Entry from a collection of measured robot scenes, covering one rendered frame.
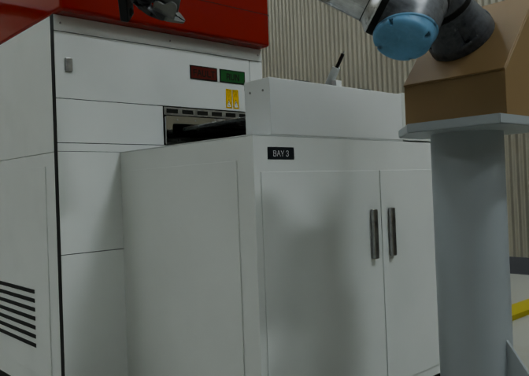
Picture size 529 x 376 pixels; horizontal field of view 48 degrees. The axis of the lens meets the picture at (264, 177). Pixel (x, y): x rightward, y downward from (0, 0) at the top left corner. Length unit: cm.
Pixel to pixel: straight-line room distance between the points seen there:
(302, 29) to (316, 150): 451
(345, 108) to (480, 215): 50
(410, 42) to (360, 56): 423
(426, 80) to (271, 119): 37
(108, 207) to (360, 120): 80
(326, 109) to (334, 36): 414
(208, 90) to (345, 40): 358
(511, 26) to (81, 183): 123
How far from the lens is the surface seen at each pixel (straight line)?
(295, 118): 149
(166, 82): 202
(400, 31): 122
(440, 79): 138
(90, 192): 185
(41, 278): 195
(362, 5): 125
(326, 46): 575
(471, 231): 136
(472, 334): 140
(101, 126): 188
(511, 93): 133
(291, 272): 147
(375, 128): 174
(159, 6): 163
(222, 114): 214
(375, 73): 534
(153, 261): 175
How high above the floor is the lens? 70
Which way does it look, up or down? 1 degrees up
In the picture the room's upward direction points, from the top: 2 degrees counter-clockwise
